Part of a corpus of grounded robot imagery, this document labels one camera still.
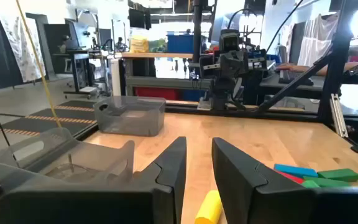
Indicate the person's hand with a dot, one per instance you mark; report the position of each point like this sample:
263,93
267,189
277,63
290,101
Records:
286,66

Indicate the black vertical post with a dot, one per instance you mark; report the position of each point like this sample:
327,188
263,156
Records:
197,31

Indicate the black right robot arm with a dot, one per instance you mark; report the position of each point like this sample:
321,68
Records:
222,93

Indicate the light blue long block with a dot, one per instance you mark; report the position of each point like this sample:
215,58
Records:
294,170

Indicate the black monitor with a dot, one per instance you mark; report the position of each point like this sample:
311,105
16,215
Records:
137,18

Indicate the person's forearm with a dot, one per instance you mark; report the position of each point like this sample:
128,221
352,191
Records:
304,69

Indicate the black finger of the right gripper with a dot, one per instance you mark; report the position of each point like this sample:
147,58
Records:
258,71
206,70

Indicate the yellow cylinder block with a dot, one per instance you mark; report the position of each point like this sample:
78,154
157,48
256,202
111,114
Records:
208,208

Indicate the black diagonal frame strut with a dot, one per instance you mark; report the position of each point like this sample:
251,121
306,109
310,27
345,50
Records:
291,87

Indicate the dark grey desk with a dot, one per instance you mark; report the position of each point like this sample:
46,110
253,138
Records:
272,84

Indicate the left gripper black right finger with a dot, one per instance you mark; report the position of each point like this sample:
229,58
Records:
259,199

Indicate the black orange-striped floor mat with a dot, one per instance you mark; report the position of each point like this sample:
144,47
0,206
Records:
26,124

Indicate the yellow bag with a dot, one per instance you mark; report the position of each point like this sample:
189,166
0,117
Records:
139,45

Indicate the black frame upright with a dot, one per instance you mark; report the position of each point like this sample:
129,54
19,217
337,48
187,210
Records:
334,77

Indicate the blue storage bin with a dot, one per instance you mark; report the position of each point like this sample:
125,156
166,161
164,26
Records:
180,43

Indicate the wooden workbench top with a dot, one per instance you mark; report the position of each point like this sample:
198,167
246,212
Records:
154,55

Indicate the black equipment cart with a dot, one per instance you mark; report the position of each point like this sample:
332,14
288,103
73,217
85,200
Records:
81,71

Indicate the patterned white cloth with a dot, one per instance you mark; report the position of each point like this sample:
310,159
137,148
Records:
23,53

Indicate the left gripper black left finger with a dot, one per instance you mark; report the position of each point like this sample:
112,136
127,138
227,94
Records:
120,205

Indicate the black keyboard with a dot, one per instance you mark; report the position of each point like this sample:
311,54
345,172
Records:
291,77

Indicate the white hanging cloth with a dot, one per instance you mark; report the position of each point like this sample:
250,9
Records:
315,40

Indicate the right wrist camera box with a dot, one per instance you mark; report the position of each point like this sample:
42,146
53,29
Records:
229,42

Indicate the clear grey plastic bin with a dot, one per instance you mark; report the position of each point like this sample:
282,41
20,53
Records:
104,161
129,124

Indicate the green long block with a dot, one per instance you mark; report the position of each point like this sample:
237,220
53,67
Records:
337,175
328,182

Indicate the silver aluminium extrusion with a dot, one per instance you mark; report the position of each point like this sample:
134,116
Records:
339,116

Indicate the red long block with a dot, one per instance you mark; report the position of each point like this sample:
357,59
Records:
292,178

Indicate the red box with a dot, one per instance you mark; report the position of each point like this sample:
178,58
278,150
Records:
155,94

